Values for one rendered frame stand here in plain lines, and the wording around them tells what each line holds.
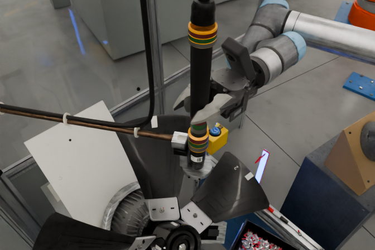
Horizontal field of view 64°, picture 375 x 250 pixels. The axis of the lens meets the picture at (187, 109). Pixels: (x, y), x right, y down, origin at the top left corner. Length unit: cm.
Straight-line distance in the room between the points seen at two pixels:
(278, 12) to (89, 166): 71
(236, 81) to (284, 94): 260
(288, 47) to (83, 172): 70
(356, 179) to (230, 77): 83
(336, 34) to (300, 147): 200
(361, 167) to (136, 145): 83
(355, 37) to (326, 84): 266
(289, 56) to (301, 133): 218
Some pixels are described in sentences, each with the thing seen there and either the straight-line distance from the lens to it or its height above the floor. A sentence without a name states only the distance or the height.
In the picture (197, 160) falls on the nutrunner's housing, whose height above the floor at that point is 150.
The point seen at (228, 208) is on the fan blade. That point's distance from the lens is 97.
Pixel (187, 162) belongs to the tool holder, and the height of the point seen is 147.
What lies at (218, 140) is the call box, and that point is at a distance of 126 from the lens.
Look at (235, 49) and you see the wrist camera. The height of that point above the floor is 174.
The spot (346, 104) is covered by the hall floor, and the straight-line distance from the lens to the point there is 330.
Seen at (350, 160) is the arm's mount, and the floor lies 112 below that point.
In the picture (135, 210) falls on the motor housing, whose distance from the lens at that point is 96.
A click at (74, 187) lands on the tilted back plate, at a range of 101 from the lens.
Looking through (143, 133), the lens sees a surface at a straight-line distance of 65.
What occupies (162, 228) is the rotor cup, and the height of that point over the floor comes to 124.
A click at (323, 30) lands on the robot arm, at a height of 166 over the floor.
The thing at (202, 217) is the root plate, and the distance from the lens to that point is 94.
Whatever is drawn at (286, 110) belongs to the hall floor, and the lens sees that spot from 301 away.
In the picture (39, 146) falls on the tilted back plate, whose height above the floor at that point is 134.
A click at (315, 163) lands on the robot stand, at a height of 100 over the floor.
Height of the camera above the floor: 204
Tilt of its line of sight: 45 degrees down
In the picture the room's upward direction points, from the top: straight up
